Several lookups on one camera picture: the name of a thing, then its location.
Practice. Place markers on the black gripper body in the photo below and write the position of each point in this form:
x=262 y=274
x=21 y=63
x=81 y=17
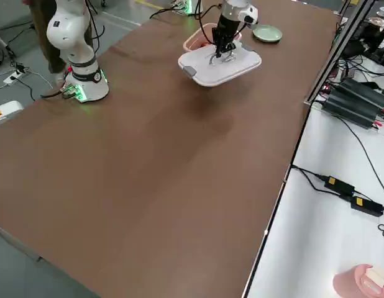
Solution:
x=227 y=26

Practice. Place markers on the pink storage box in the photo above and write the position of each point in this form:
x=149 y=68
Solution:
x=192 y=43

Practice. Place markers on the green plate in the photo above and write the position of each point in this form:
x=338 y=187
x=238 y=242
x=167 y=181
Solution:
x=268 y=34

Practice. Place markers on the black finned power supply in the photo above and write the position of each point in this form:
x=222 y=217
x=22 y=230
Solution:
x=350 y=110
x=366 y=93

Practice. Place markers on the bowl of snacks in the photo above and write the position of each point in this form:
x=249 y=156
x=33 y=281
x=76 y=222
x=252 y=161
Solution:
x=376 y=23

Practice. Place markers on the black monitor stand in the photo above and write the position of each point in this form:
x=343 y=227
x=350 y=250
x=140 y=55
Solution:
x=378 y=52

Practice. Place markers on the black adapter with yellow label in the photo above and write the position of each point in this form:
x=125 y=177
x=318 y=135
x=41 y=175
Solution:
x=339 y=185
x=367 y=205

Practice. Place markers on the white power strip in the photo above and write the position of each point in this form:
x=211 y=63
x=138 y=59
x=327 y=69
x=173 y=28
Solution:
x=15 y=78

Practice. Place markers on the white cabinet with yellow label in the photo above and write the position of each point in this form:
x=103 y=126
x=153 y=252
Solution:
x=8 y=113

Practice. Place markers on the pink round container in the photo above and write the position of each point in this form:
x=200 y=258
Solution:
x=347 y=282

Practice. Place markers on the aluminium frame post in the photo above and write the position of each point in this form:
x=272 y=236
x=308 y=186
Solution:
x=342 y=9
x=338 y=52

